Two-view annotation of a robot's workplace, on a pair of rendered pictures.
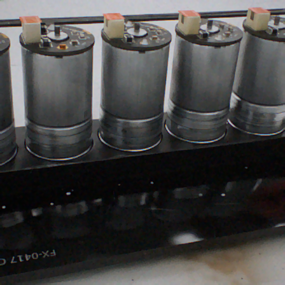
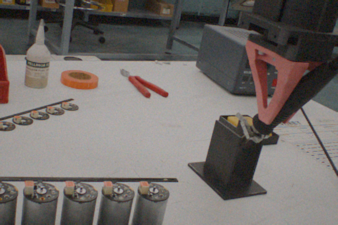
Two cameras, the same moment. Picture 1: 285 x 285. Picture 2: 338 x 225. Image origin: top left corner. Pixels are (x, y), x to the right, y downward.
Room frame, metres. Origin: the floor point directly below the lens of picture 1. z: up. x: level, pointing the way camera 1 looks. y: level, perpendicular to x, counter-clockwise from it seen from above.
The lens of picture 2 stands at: (-0.11, -0.04, 1.00)
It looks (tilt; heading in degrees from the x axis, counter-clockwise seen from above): 21 degrees down; 358
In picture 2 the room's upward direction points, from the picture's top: 12 degrees clockwise
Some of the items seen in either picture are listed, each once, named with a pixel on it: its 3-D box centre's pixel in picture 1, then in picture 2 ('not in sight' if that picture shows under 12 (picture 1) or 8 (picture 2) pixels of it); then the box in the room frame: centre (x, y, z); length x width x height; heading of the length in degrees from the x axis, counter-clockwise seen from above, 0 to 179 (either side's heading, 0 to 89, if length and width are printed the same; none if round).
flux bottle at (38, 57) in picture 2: not in sight; (38, 52); (0.54, 0.15, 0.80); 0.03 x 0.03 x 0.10
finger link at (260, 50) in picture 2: not in sight; (287, 77); (0.33, -0.15, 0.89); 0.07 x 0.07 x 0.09; 32
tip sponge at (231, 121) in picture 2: not in sight; (247, 129); (0.51, -0.17, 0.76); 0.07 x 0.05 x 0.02; 32
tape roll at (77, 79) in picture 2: not in sight; (79, 79); (0.59, 0.09, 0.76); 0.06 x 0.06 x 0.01
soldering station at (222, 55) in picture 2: not in sight; (242, 60); (0.77, -0.18, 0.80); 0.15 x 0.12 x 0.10; 26
